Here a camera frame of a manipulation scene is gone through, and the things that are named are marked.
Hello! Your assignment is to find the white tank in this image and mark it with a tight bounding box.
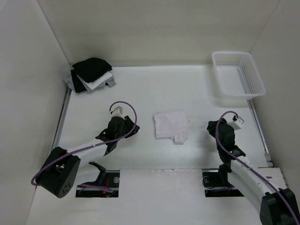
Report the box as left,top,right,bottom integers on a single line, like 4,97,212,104
153,111,188,145
77,72,113,90

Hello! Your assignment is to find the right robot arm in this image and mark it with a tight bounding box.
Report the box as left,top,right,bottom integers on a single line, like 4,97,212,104
202,119,300,225

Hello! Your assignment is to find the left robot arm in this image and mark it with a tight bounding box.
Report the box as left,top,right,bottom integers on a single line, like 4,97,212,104
32,116,140,198

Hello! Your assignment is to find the white folded tank top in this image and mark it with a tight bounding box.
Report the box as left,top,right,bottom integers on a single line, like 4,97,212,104
77,72,113,90

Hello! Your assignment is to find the lower black folded tank top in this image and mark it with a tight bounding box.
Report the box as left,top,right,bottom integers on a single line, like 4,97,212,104
71,70,87,94

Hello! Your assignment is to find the black folded tank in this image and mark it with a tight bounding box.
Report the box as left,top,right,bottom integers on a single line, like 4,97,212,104
72,57,112,83
71,70,87,94

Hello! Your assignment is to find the grey folded tank top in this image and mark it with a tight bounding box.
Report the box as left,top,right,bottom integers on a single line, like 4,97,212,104
63,74,116,92

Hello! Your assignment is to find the white plastic basket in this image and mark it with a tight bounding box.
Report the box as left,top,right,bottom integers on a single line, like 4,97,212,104
211,51,266,101

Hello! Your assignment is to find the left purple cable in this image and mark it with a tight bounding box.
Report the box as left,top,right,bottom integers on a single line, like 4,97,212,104
30,101,138,187

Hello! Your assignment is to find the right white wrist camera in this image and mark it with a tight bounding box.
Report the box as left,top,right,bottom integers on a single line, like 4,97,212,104
228,115,244,130

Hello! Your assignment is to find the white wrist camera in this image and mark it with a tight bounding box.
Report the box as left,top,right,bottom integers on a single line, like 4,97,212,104
111,106,124,118
228,115,244,130

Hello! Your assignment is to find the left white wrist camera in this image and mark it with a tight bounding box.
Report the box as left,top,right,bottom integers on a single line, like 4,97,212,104
111,106,124,118

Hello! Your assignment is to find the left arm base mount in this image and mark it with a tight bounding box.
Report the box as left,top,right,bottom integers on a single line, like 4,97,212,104
75,170,120,198

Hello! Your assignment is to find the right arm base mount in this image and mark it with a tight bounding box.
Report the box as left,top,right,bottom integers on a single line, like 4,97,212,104
202,170,244,197

